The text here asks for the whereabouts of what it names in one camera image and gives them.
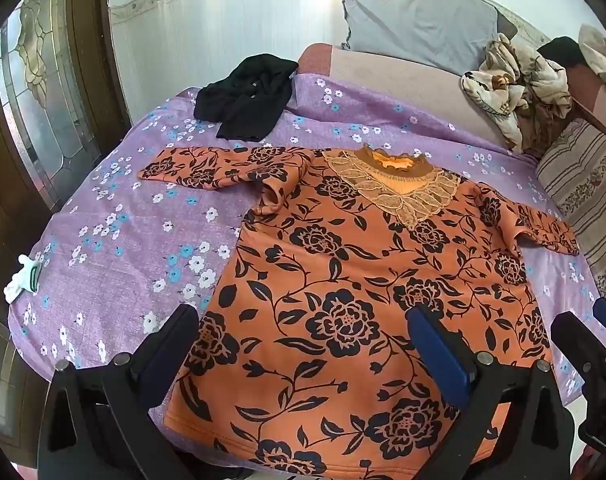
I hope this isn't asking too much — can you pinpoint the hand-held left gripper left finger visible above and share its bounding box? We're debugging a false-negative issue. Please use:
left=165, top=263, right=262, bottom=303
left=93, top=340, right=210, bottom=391
left=37, top=304, right=200, bottom=480

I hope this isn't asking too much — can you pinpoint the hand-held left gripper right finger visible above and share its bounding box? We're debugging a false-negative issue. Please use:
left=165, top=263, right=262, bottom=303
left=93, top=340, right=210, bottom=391
left=407, top=305, right=576, bottom=480

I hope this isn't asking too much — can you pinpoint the orange black floral top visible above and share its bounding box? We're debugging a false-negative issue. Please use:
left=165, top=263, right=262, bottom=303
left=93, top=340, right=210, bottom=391
left=137, top=144, right=581, bottom=480

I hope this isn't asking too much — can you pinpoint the purple floral bedsheet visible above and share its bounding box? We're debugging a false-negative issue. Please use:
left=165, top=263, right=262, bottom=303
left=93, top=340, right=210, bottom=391
left=7, top=72, right=601, bottom=480

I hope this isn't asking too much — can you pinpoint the striped floral cushion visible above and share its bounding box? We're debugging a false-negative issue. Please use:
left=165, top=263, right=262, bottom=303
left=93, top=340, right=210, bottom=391
left=535, top=119, right=606, bottom=311

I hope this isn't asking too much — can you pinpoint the white green glove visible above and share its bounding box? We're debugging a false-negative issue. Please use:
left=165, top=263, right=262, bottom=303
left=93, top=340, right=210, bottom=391
left=3, top=254, right=44, bottom=305

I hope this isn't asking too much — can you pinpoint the cream patterned blanket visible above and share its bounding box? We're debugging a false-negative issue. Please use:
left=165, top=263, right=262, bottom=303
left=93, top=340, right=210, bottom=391
left=460, top=32, right=571, bottom=153

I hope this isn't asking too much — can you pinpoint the black cloth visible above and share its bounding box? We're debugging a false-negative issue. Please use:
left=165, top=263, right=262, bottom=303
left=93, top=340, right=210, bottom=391
left=193, top=54, right=300, bottom=143

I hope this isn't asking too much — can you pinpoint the white crumpled cloth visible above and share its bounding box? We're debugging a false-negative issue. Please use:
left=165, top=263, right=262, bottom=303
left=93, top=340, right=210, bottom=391
left=578, top=24, right=606, bottom=86

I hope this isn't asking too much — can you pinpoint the dark cloth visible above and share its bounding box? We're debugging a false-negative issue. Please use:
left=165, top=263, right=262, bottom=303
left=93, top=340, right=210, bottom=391
left=538, top=36, right=591, bottom=68

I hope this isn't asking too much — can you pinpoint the pink beige mattress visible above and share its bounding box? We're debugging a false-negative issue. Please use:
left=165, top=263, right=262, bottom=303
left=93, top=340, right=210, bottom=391
left=298, top=42, right=514, bottom=151

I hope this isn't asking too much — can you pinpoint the grey pillow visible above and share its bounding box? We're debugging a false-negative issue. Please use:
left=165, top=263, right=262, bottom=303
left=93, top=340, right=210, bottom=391
left=339, top=0, right=518, bottom=77

